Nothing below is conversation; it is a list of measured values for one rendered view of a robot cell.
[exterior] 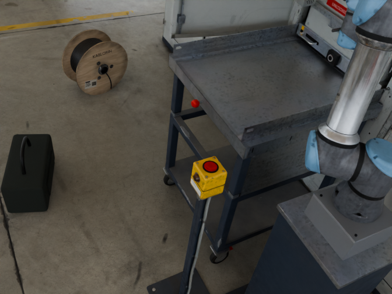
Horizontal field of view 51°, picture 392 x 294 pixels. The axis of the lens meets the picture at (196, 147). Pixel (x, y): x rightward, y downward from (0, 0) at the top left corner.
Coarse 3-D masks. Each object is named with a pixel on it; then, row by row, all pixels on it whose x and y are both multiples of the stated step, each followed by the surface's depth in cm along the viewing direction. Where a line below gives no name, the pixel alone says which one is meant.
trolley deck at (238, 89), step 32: (192, 64) 174; (224, 64) 177; (256, 64) 180; (288, 64) 183; (320, 64) 186; (224, 96) 160; (256, 96) 162; (288, 96) 165; (320, 96) 168; (224, 128) 150
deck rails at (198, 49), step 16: (256, 32) 188; (272, 32) 193; (288, 32) 198; (192, 48) 177; (208, 48) 181; (224, 48) 185; (240, 48) 187; (304, 112) 148; (320, 112) 154; (256, 128) 141; (272, 128) 146; (288, 128) 150
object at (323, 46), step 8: (304, 24) 195; (296, 32) 200; (312, 32) 191; (312, 40) 192; (320, 40) 187; (320, 48) 189; (328, 48) 184; (344, 56) 178; (344, 64) 178; (384, 80) 167; (376, 88) 167; (384, 88) 167
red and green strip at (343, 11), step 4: (328, 0) 179; (332, 0) 177; (328, 4) 179; (332, 4) 177; (336, 4) 176; (340, 4) 174; (332, 8) 178; (336, 8) 176; (340, 8) 174; (344, 8) 172; (340, 12) 175; (344, 12) 173
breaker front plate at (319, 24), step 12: (324, 0) 181; (336, 0) 175; (312, 12) 189; (336, 12) 177; (312, 24) 191; (324, 24) 184; (336, 24) 178; (324, 36) 186; (336, 36) 180; (336, 48) 182
